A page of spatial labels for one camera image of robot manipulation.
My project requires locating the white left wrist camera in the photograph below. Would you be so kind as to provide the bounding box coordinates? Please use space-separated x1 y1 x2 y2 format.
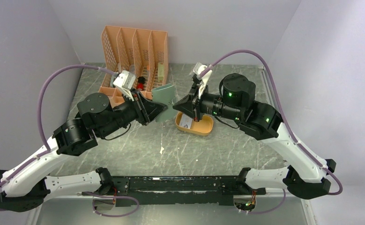
112 70 136 100

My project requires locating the yellow oval tray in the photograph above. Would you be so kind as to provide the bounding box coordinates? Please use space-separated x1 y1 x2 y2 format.
175 112 214 136

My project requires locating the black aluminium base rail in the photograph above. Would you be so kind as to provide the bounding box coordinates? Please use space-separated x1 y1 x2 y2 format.
35 175 309 207

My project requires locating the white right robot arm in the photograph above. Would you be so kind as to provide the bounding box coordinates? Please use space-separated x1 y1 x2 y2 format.
173 73 336 200

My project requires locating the pale green eraser box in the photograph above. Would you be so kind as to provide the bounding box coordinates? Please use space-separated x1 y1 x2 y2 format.
157 62 165 83

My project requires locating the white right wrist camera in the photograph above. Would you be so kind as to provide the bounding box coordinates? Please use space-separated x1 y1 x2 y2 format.
190 62 213 99

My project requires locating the orange plastic desk organizer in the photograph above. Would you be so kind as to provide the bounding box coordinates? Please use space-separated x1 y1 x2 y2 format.
101 25 169 99

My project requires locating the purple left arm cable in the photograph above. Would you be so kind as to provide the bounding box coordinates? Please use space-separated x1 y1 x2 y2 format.
0 64 140 218

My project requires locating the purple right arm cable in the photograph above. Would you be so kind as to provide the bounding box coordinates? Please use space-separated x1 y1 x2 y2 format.
198 49 343 216

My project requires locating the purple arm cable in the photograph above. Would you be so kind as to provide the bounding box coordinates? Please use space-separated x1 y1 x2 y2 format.
198 49 343 216
0 64 140 218

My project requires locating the green leather card holder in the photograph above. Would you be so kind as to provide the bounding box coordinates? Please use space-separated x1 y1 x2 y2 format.
152 83 177 123

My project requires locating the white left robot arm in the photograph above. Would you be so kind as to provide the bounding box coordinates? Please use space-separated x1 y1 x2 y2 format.
0 91 167 212

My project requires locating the red black stamp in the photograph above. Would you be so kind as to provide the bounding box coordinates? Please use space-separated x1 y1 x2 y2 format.
137 76 146 91

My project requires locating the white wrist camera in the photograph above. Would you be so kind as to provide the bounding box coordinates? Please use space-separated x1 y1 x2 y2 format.
190 62 213 99
112 70 136 100

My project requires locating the grey credit card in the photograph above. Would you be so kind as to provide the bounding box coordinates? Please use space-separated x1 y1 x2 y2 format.
179 114 193 129

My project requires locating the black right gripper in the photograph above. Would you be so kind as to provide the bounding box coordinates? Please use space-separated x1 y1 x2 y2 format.
172 82 243 122

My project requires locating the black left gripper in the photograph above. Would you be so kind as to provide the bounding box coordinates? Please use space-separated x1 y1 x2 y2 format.
97 87 168 138

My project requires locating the grey white utility knife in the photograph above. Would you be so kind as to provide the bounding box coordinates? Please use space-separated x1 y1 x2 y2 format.
109 75 115 88

